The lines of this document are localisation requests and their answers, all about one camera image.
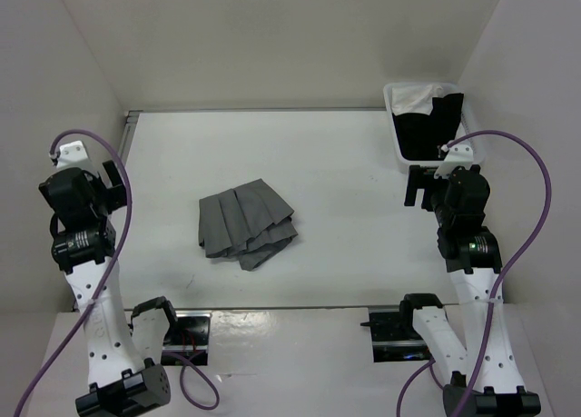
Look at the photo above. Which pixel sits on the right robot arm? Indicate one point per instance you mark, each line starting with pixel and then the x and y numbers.
pixel 479 370

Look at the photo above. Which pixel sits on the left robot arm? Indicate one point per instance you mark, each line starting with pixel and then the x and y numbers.
pixel 126 377

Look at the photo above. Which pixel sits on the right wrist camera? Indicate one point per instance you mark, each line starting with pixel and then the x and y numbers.
pixel 458 155

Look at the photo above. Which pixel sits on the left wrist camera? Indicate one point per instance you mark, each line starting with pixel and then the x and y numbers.
pixel 73 154

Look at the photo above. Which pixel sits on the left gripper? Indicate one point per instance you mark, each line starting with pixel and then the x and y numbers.
pixel 115 195

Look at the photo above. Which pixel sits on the black skirt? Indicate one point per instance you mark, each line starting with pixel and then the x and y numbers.
pixel 420 135

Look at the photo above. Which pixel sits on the white plastic basket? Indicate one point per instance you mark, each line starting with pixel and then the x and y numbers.
pixel 467 125

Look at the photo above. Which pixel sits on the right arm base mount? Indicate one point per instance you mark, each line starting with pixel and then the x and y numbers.
pixel 391 338

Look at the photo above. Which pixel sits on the grey pleated skirt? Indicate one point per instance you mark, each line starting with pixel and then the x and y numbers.
pixel 249 223

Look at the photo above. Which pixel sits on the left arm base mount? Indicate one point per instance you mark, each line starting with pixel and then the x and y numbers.
pixel 189 337

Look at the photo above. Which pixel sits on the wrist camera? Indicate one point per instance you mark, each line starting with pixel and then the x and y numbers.
pixel 73 154
pixel 458 155

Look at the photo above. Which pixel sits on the white skirt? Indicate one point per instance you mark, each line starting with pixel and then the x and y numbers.
pixel 415 99

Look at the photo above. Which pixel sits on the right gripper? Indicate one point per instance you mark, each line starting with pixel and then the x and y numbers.
pixel 425 176

